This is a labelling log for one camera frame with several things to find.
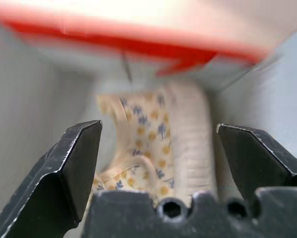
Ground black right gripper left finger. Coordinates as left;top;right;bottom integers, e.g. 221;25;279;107
0;119;103;238

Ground white and red shoebox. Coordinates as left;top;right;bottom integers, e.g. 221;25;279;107
0;0;297;238

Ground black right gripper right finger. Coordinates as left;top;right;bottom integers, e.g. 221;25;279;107
216;123;297;205

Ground floral cream baby garment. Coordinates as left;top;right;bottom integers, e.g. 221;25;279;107
88;81;218;211

